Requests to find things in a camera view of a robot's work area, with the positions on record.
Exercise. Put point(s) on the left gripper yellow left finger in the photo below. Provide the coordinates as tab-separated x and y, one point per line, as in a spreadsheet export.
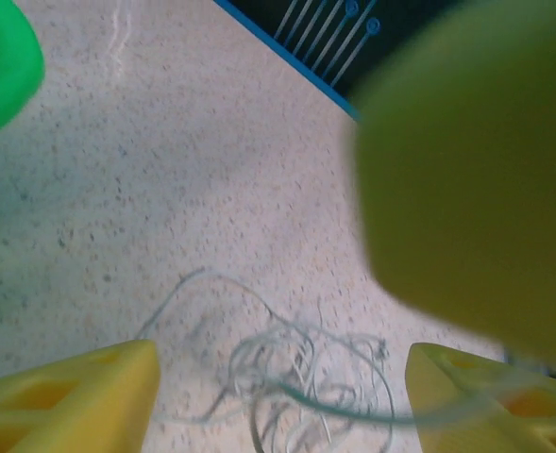
70	401

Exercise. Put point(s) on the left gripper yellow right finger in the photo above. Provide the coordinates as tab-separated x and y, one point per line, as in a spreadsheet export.
485	406

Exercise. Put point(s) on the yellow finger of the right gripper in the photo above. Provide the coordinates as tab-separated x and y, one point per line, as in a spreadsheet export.
471	179

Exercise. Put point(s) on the green plastic basket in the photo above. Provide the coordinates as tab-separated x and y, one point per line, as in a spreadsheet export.
1	66

